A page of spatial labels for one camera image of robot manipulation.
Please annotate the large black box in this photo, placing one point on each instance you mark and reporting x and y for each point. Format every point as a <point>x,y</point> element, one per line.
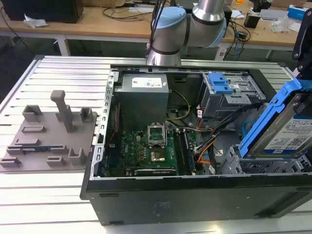
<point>41,11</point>

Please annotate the black graphics card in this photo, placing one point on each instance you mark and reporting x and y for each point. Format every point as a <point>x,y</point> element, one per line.
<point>154,172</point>

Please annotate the hard disk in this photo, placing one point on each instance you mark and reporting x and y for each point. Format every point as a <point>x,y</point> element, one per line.
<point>275,129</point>

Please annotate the green motherboard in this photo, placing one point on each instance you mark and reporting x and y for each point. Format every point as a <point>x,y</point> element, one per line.
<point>131,151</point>

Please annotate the black RAM slot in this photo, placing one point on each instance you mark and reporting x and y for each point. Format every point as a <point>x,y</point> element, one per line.
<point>185,158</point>
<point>178,152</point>

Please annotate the grey perforated disk bay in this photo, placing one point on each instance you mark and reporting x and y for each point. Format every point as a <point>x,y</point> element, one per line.
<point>226,163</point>

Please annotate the grey power supply unit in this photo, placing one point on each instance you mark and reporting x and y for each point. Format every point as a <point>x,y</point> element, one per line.
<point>141,102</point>

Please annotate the wooden desk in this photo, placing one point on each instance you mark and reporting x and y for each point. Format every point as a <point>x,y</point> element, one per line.
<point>97,26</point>

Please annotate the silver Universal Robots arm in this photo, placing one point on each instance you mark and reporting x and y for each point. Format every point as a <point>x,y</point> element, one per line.
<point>168,31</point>

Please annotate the grey parts rack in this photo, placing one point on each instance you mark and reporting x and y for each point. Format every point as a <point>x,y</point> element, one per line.
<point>48,146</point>

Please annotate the black PC case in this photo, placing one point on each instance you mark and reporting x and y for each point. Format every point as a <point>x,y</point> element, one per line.
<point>170,202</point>

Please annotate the CPU socket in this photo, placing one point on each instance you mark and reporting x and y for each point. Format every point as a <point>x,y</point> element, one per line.
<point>157,156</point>

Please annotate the crumpled clear plastic wrap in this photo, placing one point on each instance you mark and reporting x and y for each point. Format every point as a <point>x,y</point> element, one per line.
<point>35,22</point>

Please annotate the blue bay latch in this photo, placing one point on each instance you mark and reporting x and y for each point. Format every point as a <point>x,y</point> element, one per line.
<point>220,84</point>

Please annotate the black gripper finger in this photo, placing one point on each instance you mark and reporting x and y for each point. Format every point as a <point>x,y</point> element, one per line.
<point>304,36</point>
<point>300,107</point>

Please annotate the clear plastic bag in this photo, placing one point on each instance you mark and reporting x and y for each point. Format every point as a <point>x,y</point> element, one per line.
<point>282,25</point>

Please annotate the small black box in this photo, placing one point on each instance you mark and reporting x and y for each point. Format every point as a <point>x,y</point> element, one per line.
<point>251,20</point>

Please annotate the RAM stick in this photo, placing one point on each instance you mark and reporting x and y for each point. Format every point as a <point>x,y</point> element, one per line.
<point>36,149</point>

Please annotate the grey optical drive bay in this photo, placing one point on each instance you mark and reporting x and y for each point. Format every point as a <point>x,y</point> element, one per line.
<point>219,104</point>

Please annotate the blue cardboard box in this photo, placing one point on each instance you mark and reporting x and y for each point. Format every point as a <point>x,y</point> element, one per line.
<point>296,12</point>

